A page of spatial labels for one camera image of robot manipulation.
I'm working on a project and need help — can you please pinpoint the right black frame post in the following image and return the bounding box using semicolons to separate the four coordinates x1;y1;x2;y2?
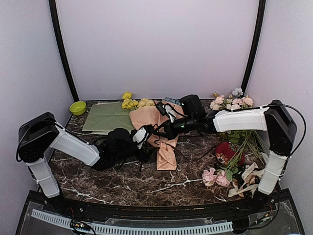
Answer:
241;0;266;94

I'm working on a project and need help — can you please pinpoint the green plastic bowl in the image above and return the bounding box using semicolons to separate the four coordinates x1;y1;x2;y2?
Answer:
69;101;87;116

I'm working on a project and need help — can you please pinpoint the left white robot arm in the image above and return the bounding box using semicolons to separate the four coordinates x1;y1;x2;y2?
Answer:
16;112;153;213

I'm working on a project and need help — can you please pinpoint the black frame post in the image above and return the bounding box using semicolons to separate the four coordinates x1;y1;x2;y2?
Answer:
241;0;266;94
48;0;80;102

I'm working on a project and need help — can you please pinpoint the blue fake flower stem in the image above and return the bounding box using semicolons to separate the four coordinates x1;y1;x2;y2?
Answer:
164;96;180;105

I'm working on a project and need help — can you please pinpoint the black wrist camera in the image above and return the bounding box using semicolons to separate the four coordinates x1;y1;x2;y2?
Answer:
106;128;131;151
179;94;206;118

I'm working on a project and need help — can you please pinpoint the pink fake flower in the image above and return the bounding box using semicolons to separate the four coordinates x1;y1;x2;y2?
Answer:
201;137;252;188

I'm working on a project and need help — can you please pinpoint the dark brown ribbon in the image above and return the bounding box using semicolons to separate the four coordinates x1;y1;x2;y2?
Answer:
133;131;219;170

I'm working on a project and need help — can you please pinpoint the pale yellow flower stem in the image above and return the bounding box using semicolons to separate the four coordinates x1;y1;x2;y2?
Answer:
137;98;155;108

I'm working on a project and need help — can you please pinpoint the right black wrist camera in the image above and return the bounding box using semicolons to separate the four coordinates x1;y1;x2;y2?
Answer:
179;94;206;118

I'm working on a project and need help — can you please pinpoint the bunch of fake flowers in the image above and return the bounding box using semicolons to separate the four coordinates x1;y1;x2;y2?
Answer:
209;87;267;162

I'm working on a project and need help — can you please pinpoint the beige wrapping paper sheet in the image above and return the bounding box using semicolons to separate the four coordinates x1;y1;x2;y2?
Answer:
129;106;178;170

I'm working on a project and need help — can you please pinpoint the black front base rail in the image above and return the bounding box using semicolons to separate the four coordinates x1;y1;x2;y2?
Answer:
26;189;294;222

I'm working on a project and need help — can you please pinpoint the left black frame post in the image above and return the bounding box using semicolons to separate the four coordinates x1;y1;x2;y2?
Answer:
48;0;80;102

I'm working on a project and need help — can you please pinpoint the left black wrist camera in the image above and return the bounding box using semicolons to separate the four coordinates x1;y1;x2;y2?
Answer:
106;128;131;151

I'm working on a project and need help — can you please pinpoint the red floral tin lid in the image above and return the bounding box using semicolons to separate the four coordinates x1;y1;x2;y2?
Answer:
215;141;239;166

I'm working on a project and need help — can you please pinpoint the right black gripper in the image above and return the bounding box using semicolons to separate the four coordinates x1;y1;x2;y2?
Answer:
153;115;197;140

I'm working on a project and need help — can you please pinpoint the bright yellow flower stem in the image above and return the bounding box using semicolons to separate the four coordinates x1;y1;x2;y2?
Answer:
122;92;139;110

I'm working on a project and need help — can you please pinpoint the white slotted cable duct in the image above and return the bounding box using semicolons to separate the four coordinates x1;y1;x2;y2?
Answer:
31;209;233;235

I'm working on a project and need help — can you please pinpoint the green wrapping paper sheet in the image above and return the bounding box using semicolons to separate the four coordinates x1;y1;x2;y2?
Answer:
82;102;134;132

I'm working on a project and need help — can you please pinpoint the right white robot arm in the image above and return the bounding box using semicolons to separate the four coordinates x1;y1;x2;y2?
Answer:
161;100;297;212

